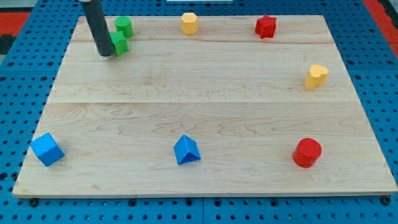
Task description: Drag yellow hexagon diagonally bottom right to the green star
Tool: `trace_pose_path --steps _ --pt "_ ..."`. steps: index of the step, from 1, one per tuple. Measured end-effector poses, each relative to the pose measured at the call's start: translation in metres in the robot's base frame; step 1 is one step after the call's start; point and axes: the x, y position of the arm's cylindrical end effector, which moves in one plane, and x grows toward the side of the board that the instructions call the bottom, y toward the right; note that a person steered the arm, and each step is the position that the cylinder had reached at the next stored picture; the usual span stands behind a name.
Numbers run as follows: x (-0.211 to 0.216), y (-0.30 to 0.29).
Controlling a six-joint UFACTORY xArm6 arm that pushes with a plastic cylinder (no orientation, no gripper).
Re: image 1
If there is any yellow hexagon block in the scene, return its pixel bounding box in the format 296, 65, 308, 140
180, 12, 198, 35

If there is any green star block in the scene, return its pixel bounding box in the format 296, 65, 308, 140
110, 31, 129, 56

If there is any red star block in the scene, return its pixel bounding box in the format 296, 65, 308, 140
255, 15, 277, 39

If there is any light wooden board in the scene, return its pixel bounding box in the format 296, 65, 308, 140
12, 15, 397, 198

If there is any blue triangular prism block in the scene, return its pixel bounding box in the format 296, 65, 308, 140
174, 135, 201, 165

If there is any red cylinder block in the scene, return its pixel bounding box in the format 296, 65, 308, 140
292, 138, 322, 168

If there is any green cylinder block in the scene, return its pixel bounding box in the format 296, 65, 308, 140
114, 16, 134, 39

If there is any yellow heart block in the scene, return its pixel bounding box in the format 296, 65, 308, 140
304, 64, 329, 89

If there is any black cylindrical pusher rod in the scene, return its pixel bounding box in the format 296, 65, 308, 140
80, 0, 115, 57

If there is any blue cube block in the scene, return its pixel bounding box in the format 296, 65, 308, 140
30, 133, 65, 167

